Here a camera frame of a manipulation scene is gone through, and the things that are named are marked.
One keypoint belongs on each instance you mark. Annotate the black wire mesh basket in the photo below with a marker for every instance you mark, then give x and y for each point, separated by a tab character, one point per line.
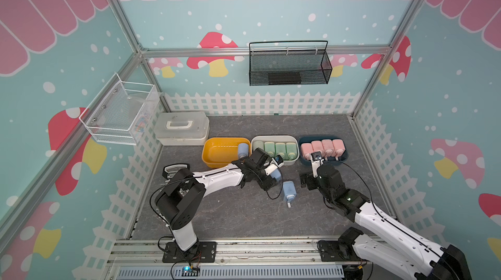
301	62

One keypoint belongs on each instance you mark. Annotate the blue sharpener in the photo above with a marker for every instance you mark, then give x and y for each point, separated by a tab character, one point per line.
276	174
242	150
289	192

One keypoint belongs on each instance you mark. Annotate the white wire mesh basket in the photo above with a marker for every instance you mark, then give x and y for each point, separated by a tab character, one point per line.
121	112

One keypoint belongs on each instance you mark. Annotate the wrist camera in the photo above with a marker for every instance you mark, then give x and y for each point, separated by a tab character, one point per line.
275	163
317	160

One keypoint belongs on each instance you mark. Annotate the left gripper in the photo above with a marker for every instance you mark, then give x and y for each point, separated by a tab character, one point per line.
268	183

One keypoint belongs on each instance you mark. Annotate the pale green sharpener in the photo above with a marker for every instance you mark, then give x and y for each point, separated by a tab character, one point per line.
258	145

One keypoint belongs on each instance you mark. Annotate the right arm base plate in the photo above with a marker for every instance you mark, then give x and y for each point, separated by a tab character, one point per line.
331	251

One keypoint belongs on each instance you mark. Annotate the green circuit board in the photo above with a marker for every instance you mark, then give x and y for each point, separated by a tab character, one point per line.
190	271

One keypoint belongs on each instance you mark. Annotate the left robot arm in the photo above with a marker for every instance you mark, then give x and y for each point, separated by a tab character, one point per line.
178	201

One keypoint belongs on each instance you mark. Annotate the translucent lidded case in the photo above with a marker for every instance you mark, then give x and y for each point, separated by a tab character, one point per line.
182	129

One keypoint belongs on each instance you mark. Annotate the aluminium rail frame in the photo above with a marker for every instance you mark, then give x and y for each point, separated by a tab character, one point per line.
247	258

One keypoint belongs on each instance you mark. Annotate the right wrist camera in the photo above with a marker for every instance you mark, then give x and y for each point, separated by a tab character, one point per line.
317	160

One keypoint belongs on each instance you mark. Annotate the black tool rack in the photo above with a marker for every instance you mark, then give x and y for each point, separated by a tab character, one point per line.
170	171

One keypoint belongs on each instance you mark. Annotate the teal storage box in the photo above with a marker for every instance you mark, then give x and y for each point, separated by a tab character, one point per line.
331	160

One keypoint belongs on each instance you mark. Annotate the pink sharpener bottom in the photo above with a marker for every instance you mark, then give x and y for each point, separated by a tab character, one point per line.
318	146

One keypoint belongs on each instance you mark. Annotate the yellow storage box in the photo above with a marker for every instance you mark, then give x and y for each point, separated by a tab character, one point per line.
221	151

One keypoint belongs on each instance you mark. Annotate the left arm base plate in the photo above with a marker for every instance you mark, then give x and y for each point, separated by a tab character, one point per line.
200	252

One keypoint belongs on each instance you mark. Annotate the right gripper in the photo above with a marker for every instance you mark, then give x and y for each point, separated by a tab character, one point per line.
309	185

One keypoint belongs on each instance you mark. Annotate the pink sharpener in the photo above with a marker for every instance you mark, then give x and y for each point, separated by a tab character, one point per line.
339	148
318	146
306	151
328	147

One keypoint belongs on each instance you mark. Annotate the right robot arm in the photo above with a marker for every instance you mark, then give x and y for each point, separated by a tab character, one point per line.
403	252

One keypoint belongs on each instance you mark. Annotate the green sharpener bottom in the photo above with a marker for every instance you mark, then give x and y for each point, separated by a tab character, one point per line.
281	150

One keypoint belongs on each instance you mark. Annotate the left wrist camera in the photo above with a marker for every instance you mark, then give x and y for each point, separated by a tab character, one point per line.
275	163

